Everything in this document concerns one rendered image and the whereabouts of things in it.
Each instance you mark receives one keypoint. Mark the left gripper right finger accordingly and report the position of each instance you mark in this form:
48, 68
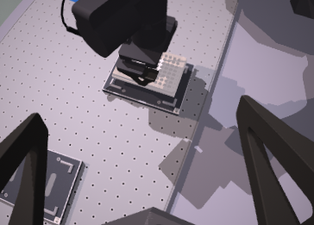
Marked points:
258, 126

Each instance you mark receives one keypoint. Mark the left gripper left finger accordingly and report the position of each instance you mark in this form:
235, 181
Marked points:
29, 140

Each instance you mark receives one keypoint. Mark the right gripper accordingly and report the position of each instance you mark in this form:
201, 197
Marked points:
146, 46

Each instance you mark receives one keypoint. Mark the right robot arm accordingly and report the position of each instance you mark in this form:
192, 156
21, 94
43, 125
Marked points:
106, 24

